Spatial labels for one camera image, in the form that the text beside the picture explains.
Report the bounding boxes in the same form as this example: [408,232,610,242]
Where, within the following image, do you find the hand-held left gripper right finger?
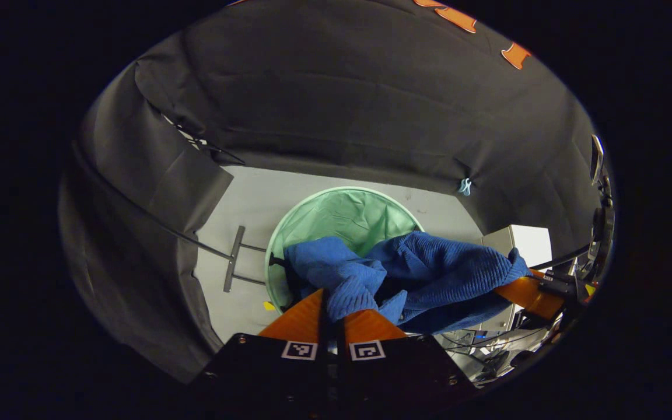
[336,309,480,412]

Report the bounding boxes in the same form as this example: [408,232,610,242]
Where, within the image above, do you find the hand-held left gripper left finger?
[187,289,333,418]

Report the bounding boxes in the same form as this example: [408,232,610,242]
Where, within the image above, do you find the blue corduroy shirt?
[283,231,532,334]

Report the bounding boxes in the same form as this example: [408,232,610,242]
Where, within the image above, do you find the black metal clothes rack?
[71,140,270,293]

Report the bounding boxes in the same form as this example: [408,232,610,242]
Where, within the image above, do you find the white cabinet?
[481,225,552,333]

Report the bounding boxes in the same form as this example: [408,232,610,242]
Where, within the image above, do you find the black backdrop cloth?
[59,0,605,383]

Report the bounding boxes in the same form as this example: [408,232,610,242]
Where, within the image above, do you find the tangle of cables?
[438,324,552,383]

